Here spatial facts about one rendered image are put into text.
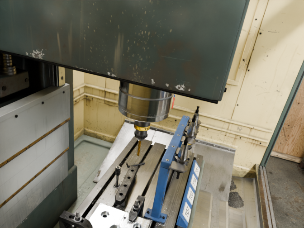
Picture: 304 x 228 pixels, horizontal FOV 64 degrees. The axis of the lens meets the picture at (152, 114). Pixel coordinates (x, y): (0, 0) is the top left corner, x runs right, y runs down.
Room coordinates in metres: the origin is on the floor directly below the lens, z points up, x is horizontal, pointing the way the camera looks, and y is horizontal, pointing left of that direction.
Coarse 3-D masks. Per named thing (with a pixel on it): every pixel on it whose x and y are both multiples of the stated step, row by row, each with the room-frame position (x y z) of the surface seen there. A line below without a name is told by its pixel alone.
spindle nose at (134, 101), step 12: (120, 84) 0.62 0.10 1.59; (132, 84) 0.58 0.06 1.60; (120, 96) 0.61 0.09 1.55; (132, 96) 0.58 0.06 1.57; (144, 96) 0.58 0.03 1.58; (156, 96) 0.58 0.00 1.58; (168, 96) 0.61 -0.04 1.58; (120, 108) 0.61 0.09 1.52; (132, 108) 0.58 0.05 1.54; (144, 108) 0.58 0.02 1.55; (156, 108) 0.58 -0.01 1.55; (168, 108) 0.62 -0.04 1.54; (144, 120) 0.58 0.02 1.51; (156, 120) 0.59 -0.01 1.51
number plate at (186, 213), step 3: (186, 204) 0.85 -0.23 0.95; (186, 207) 0.83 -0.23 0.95; (189, 207) 0.85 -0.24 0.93; (183, 210) 0.80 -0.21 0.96; (186, 210) 0.82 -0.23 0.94; (189, 210) 0.84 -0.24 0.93; (183, 213) 0.79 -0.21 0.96; (186, 213) 0.81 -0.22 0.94; (189, 213) 0.82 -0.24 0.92; (186, 216) 0.79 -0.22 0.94; (189, 216) 0.81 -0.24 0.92; (186, 219) 0.78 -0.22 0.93
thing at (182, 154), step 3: (183, 144) 0.83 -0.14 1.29; (180, 147) 0.83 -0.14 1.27; (183, 147) 0.82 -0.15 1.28; (186, 147) 0.82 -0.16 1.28; (180, 150) 0.83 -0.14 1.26; (183, 150) 0.82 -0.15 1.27; (186, 150) 0.82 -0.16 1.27; (180, 153) 0.82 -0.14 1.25; (183, 153) 0.82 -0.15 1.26; (186, 153) 0.82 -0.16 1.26; (177, 156) 0.83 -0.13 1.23; (180, 156) 0.82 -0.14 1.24; (183, 156) 0.82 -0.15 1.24; (186, 156) 0.82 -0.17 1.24; (180, 159) 0.82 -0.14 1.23; (183, 159) 0.81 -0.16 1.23; (186, 159) 0.82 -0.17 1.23
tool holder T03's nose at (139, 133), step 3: (135, 132) 0.65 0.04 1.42; (138, 132) 0.64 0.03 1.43; (141, 132) 0.64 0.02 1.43; (144, 132) 0.64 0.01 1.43; (135, 135) 0.64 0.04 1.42; (138, 135) 0.64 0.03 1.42; (141, 135) 0.64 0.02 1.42; (144, 135) 0.64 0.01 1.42; (138, 138) 0.64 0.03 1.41; (141, 138) 0.64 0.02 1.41; (144, 138) 0.64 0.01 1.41
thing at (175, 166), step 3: (171, 162) 0.80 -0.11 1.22; (174, 162) 0.80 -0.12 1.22; (177, 162) 0.81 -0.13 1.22; (171, 165) 0.78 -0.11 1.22; (174, 165) 0.78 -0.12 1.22; (177, 165) 0.79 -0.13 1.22; (180, 165) 0.79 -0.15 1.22; (183, 165) 0.79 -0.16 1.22; (171, 168) 0.76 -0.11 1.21; (174, 168) 0.76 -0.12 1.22; (177, 168) 0.77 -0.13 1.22; (180, 168) 0.77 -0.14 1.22; (183, 168) 0.77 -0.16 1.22; (186, 168) 0.78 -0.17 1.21; (180, 171) 0.75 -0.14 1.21; (183, 171) 0.75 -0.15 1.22
